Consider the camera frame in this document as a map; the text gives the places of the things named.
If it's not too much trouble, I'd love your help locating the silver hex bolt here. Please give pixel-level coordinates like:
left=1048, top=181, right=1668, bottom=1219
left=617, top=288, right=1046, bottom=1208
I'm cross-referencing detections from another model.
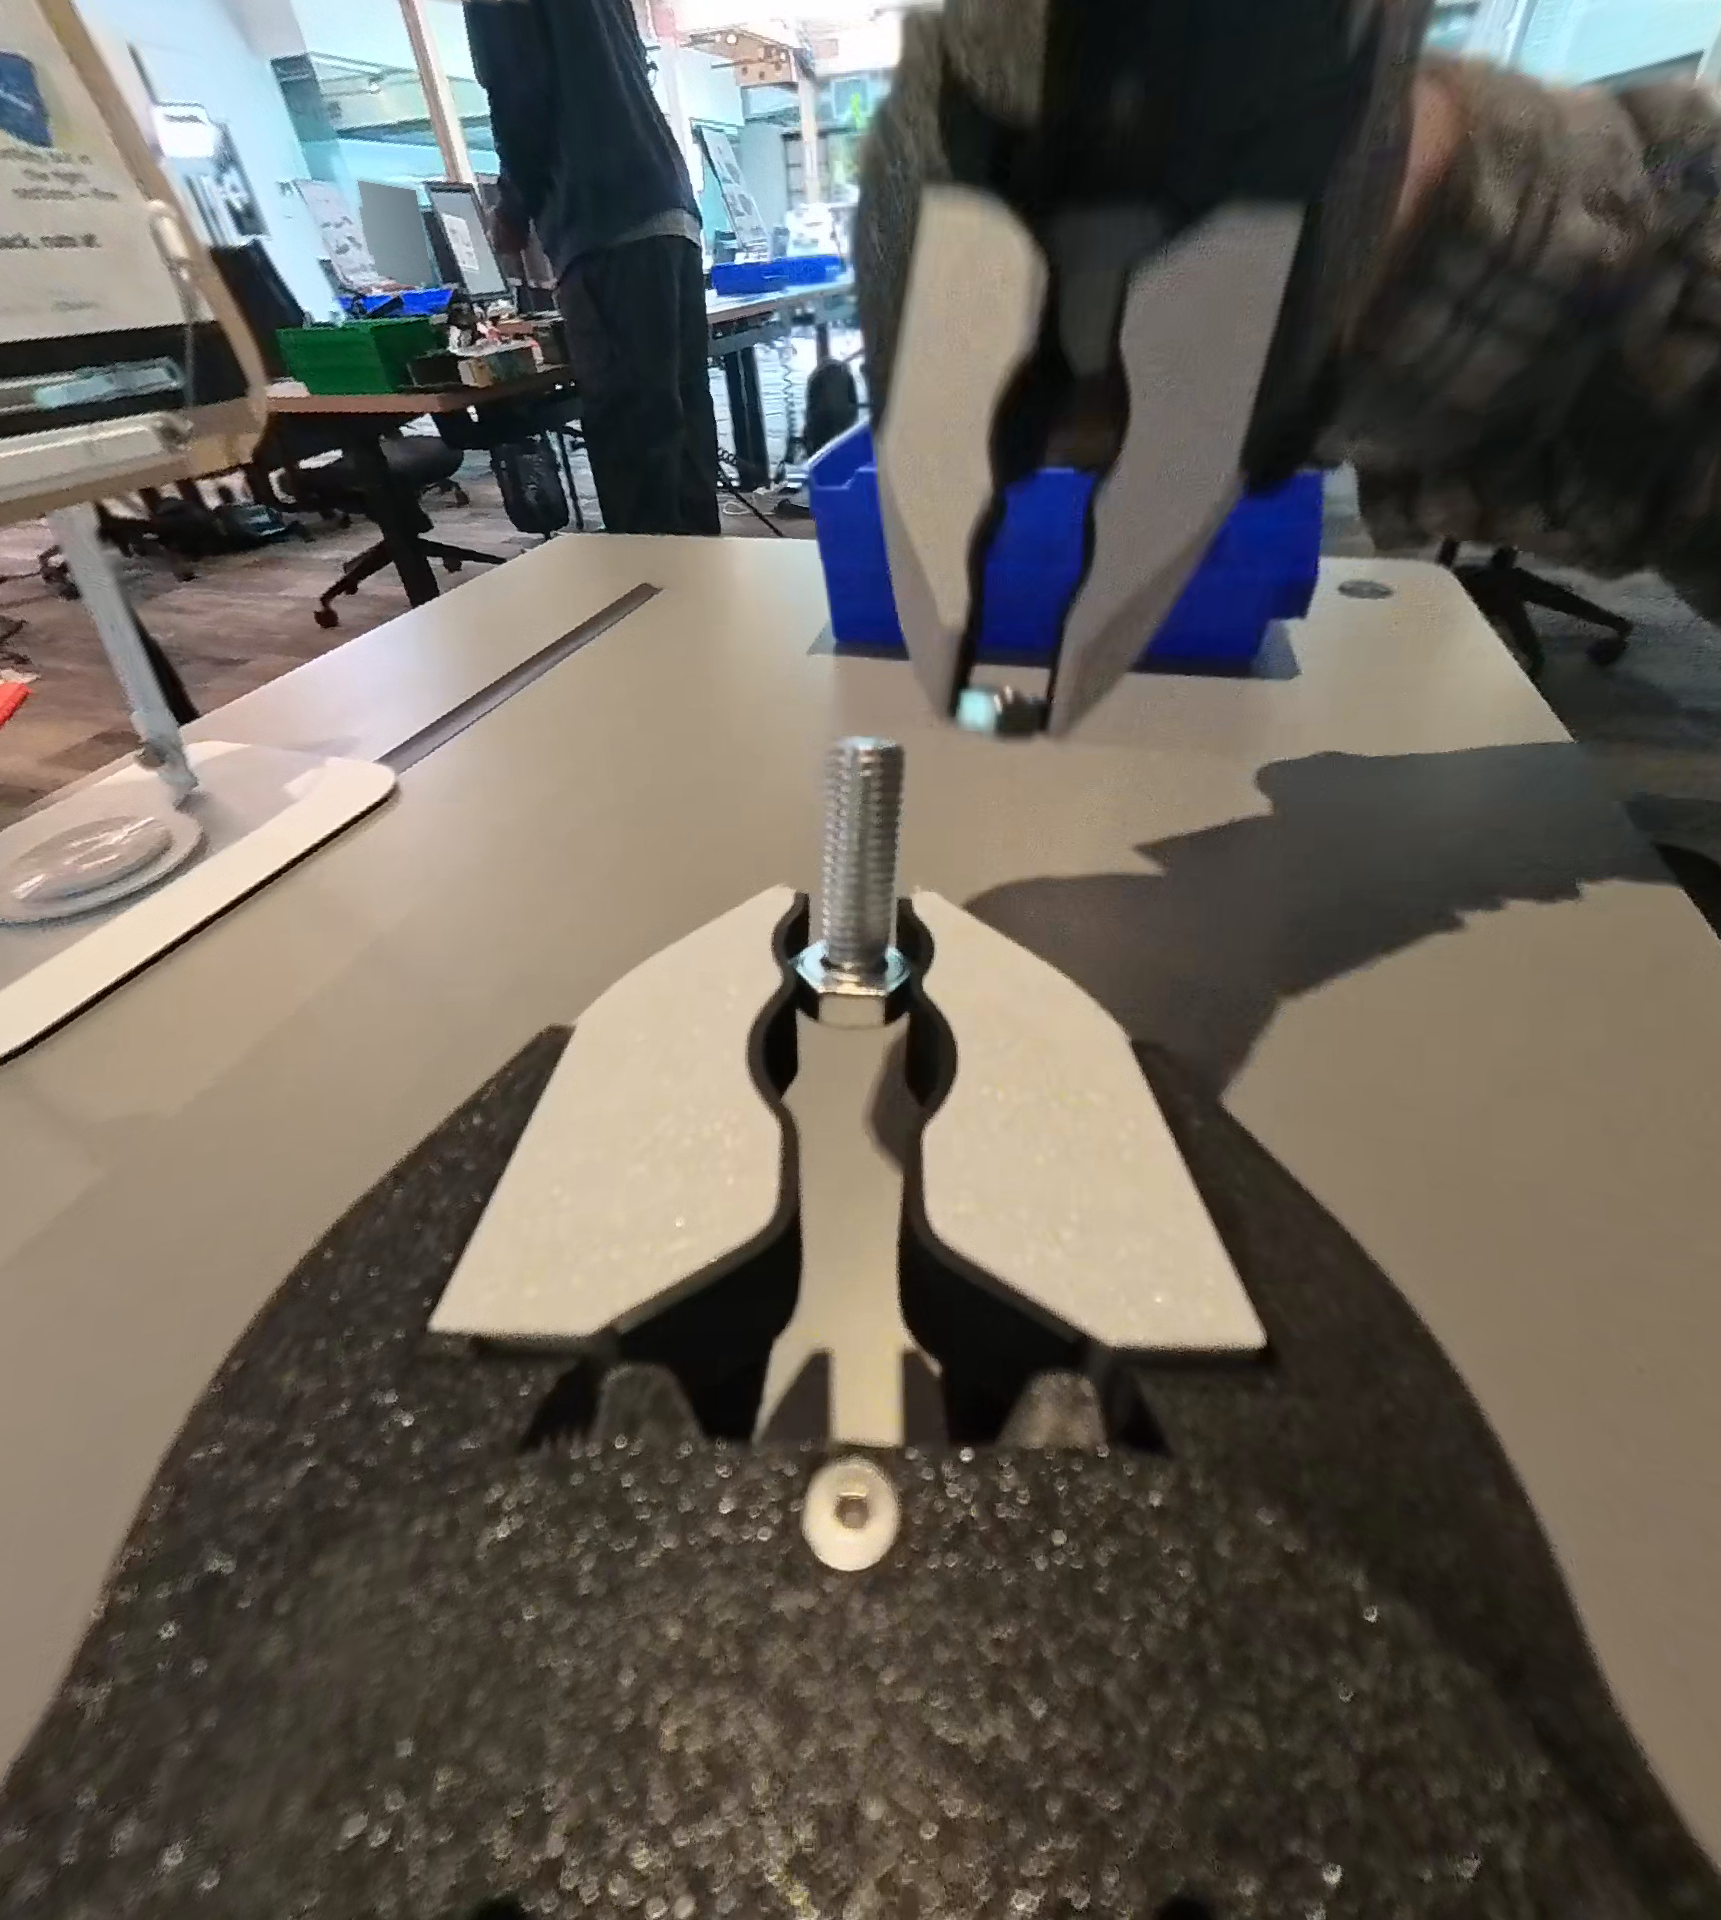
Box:
left=785, top=734, right=928, bottom=1035

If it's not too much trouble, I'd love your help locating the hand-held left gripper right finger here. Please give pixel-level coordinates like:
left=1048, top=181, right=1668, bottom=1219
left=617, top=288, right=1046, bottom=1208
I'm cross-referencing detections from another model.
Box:
left=909, top=888, right=1271, bottom=1369

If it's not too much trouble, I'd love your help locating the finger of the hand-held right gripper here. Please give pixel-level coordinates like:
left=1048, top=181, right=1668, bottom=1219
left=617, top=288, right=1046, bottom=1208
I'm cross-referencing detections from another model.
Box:
left=1046, top=194, right=1312, bottom=740
left=874, top=183, right=1057, bottom=723

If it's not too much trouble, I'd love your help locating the black office chair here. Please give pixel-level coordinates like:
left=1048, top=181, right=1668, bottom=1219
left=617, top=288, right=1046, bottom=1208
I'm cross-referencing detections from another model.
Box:
left=1445, top=540, right=1635, bottom=679
left=283, top=435, right=503, bottom=633

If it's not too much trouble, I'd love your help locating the green plastic bin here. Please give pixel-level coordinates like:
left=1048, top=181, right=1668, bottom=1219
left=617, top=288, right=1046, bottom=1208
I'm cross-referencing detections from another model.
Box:
left=274, top=319, right=464, bottom=397

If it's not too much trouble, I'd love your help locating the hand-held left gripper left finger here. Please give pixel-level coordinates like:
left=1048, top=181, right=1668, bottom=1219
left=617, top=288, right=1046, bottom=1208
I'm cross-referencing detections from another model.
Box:
left=429, top=885, right=811, bottom=1371

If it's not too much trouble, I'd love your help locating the black computer monitor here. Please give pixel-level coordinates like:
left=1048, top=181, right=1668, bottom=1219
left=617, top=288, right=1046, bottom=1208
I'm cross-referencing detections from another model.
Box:
left=423, top=181, right=509, bottom=303

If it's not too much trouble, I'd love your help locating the wooden desk with black legs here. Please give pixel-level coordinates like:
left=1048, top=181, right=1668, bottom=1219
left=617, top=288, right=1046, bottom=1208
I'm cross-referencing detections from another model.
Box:
left=261, top=367, right=585, bottom=602
left=703, top=276, right=863, bottom=490

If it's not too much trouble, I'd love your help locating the white metal stand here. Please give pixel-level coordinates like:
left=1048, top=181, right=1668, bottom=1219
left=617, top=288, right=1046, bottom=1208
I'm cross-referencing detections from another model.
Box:
left=0, top=405, right=396, bottom=1090

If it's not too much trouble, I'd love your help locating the person's right forearm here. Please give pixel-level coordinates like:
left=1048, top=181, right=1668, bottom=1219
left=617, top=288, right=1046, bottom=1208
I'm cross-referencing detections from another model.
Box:
left=1325, top=52, right=1721, bottom=693

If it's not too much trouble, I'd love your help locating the wooden board with instruction sheet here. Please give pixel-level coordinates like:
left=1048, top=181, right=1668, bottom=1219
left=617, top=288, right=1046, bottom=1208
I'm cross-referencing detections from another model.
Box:
left=0, top=0, right=274, bottom=550

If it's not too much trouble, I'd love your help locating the large blue plastic bin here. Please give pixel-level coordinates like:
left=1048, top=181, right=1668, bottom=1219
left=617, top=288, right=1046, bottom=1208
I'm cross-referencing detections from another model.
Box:
left=807, top=420, right=1326, bottom=670

